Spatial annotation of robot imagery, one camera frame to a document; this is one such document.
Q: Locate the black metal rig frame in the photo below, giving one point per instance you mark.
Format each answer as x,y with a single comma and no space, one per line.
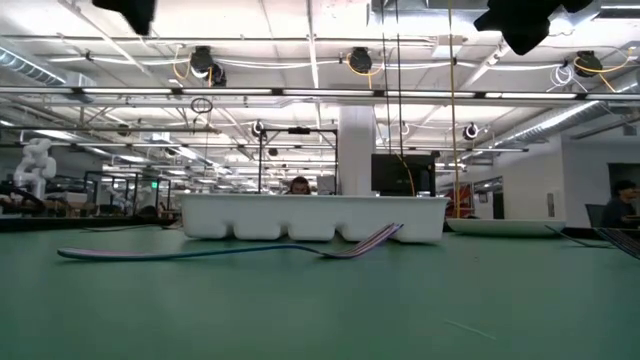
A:
298,130

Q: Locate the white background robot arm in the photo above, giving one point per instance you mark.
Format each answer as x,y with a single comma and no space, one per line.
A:
35,165

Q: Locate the white round plate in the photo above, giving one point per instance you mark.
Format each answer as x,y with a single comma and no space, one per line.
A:
505,227

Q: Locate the white square column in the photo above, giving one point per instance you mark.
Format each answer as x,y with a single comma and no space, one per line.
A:
357,150

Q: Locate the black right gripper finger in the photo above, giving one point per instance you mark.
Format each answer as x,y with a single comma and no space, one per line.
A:
520,15
522,42

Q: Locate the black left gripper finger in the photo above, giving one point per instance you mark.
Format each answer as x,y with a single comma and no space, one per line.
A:
135,15

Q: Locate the white plastic cutlery tray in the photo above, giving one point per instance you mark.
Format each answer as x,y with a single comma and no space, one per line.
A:
310,215

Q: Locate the grey chair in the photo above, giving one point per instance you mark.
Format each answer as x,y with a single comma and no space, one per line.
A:
595,215

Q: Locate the red banner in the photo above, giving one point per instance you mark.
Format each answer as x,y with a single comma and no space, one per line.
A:
462,200

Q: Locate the silver ventilation duct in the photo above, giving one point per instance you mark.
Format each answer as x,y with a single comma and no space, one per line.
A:
550,120
30,67

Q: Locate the long ceiling light bar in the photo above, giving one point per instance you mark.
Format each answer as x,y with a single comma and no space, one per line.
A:
225,91

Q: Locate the person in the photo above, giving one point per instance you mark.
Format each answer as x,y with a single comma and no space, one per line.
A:
300,186
617,210

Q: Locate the black monitor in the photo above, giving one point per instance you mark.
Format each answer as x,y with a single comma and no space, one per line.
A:
395,175

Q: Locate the black workstation frame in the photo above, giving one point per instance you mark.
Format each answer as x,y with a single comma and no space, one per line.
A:
125,173

